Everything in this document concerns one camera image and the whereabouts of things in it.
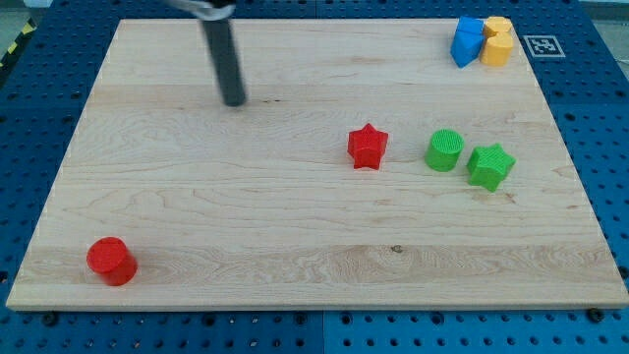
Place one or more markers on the wooden board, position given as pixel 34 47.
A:
pixel 260 207

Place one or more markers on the blue cube block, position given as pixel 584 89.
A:
pixel 470 25

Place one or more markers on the green cylinder block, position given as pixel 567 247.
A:
pixel 445 147

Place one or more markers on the yellow heart block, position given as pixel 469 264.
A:
pixel 497 49

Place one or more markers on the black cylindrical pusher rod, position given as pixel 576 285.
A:
pixel 223 53

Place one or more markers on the red star block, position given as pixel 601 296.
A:
pixel 367 147

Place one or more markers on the red cylinder block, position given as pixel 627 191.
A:
pixel 110 259

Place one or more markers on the yellow hexagon block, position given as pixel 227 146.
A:
pixel 496 24

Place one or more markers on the blue triangular block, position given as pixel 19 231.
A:
pixel 466 48

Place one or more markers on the yellow black hazard tape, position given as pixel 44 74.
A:
pixel 18 45

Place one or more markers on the white fiducial marker tag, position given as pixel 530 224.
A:
pixel 543 46

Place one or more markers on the green star block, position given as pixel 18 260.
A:
pixel 489 166

